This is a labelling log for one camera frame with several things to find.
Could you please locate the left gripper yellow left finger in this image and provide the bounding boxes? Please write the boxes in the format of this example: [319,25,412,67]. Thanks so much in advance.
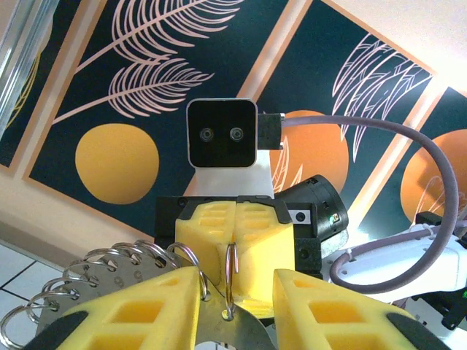
[25,265,202,350]

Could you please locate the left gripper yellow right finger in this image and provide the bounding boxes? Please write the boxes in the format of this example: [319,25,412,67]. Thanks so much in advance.
[273,268,452,350]

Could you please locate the single metal split ring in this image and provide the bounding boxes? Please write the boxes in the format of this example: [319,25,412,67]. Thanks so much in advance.
[224,243,241,320]

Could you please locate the silver key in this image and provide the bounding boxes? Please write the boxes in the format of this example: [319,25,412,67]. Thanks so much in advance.
[195,298,273,350]

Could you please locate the metal key chain with rings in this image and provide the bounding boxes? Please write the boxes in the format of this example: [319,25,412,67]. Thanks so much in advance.
[0,240,212,349]

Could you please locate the dark panel yellow oval fern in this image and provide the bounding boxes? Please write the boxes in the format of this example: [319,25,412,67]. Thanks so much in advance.
[21,0,293,238]

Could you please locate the dark panel pale circle yellow lines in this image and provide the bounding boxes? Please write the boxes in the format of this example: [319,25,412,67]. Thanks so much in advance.
[0,0,88,176]

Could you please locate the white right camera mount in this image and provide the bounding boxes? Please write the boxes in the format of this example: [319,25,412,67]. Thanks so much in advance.
[184,160,274,200]

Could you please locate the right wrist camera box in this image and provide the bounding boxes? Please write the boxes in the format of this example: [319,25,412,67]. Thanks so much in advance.
[185,98,258,169]

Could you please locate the dark wall art panel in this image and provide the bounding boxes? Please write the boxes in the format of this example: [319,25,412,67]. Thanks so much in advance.
[355,85,467,234]

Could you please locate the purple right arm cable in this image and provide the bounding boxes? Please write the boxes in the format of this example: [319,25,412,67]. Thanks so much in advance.
[257,112,460,295]

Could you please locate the aluminium frame post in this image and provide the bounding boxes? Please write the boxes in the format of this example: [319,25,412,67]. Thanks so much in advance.
[0,0,55,127]

